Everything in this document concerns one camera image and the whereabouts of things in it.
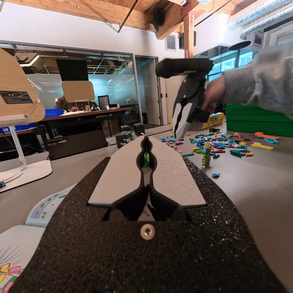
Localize long wooden work table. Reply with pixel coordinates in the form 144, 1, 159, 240
0, 104, 139, 147

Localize small black monitor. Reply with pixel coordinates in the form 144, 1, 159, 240
98, 95, 110, 110

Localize white door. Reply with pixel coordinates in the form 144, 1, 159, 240
164, 76, 183, 125

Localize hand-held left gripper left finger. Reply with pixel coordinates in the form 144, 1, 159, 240
88, 136, 149, 209

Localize toy instruction booklet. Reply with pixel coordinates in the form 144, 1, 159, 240
0, 183, 77, 293

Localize wooden post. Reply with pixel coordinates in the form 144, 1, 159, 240
183, 13, 195, 59

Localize black wall speaker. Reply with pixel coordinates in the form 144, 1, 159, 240
179, 31, 196, 49

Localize person's right hand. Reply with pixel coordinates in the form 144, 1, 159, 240
203, 76, 226, 114

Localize black wall panel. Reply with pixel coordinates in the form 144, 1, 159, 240
56, 59, 88, 81

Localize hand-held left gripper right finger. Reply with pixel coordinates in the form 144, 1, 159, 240
146, 136, 207, 209

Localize silver air duct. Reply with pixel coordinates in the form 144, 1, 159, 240
227, 0, 293, 38

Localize cardboard box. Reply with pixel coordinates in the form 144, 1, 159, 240
101, 119, 124, 138

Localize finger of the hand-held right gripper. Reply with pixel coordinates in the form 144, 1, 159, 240
177, 103, 194, 140
172, 103, 184, 140

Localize colourful toy bricks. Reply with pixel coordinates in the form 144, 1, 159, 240
159, 130, 281, 158

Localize white wall vent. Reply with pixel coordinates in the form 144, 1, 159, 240
165, 34, 177, 51

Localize black disc floor lamp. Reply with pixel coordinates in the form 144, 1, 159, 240
229, 41, 251, 69

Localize green plastic bin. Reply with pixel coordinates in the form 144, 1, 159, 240
225, 103, 293, 138

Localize wooden lamp clear stand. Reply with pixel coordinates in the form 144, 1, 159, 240
61, 80, 96, 112

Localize blue plastic bin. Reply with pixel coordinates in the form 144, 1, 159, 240
45, 108, 63, 118
0, 124, 38, 134

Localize striped toy brick tower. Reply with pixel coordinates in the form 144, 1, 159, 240
201, 142, 211, 168

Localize round black ceiling speaker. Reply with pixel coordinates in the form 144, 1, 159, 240
153, 7, 166, 32

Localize person's right forearm grey sleeve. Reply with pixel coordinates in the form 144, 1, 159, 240
222, 56, 293, 119

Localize yellow toy box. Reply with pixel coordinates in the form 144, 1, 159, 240
201, 112, 226, 130

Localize wooden desk lamp white base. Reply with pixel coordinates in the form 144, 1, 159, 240
0, 48, 53, 194

